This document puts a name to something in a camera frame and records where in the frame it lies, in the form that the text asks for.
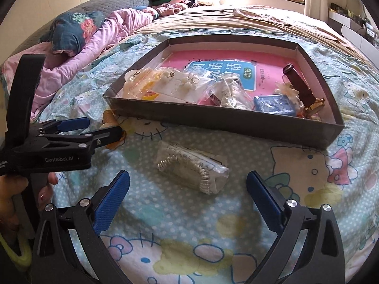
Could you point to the grey cardboard box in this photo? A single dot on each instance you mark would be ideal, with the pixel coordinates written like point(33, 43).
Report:
point(222, 124)

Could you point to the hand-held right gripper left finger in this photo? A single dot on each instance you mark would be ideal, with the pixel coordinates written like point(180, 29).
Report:
point(112, 202)

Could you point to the white vanity desk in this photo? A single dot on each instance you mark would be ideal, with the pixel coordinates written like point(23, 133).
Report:
point(355, 32)

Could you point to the small clear bluish bag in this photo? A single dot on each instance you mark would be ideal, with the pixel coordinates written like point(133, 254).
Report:
point(197, 72)

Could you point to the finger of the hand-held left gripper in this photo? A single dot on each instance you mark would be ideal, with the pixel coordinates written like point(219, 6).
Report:
point(74, 123)
point(103, 137)

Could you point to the pink book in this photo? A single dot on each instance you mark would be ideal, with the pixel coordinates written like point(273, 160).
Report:
point(266, 62)

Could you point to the floral pillow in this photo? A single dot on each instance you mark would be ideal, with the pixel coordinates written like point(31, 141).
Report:
point(74, 31)

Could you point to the person's left hand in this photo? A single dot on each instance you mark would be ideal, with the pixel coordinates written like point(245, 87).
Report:
point(47, 192)

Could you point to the small blue plastic box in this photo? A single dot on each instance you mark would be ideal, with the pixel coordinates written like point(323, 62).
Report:
point(274, 105)

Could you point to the clear bag with white card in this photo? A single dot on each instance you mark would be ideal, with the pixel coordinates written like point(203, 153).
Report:
point(183, 88)

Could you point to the pile of clothes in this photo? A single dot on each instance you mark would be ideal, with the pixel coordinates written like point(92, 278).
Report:
point(174, 1)

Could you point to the cream quilted cloth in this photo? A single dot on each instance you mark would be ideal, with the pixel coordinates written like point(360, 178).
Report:
point(251, 12)

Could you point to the tan blanket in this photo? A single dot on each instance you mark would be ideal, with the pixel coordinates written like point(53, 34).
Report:
point(207, 23)

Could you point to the cartoon cat printed blanket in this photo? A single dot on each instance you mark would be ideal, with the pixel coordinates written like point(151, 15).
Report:
point(177, 227)

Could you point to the vanity mirror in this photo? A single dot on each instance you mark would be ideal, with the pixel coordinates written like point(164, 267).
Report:
point(353, 3)

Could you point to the clear bag with silver jewelry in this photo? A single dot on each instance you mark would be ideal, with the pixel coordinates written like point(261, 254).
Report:
point(232, 94)

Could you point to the dark red perfume bottle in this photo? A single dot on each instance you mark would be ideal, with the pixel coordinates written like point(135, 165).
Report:
point(299, 85)

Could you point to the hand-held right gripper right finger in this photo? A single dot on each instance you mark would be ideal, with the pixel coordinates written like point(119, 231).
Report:
point(265, 202)

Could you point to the bagged yellow hair claw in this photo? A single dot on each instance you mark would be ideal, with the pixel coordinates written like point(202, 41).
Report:
point(149, 95)

